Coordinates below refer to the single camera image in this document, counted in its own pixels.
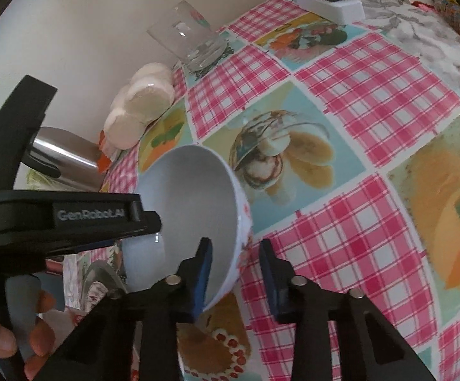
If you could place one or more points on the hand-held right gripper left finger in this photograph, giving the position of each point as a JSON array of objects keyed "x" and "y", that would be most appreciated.
[{"x": 202, "y": 274}]

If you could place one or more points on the clear glass mug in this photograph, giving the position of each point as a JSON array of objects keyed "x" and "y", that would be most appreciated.
[{"x": 186, "y": 35}]

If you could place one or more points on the person's left hand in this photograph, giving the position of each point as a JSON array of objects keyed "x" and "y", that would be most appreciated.
[{"x": 41, "y": 333}]

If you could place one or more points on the napa cabbage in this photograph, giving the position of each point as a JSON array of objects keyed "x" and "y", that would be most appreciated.
[{"x": 35, "y": 178}]

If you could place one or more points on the orange snack packet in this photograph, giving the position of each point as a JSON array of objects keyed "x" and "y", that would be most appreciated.
[{"x": 105, "y": 162}]

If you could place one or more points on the stainless steel thermos jug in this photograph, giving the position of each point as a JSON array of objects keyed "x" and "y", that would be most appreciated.
[{"x": 67, "y": 154}]

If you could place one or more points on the bag of steamed buns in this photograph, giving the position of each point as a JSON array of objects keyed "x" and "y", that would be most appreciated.
[{"x": 150, "y": 95}]

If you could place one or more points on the white bowl with pink print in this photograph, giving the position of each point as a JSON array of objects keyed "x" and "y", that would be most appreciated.
[{"x": 198, "y": 194}]

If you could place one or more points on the white power strip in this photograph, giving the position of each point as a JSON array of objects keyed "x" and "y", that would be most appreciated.
[{"x": 341, "y": 10}]

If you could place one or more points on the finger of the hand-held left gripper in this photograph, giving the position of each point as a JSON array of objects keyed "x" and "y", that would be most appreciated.
[
  {"x": 19, "y": 127},
  {"x": 146, "y": 220}
]

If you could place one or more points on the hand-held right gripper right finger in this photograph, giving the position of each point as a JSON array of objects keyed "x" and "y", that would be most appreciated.
[{"x": 269, "y": 281}]

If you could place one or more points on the round floral rim plate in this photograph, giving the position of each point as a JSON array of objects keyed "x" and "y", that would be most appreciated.
[{"x": 97, "y": 291}]

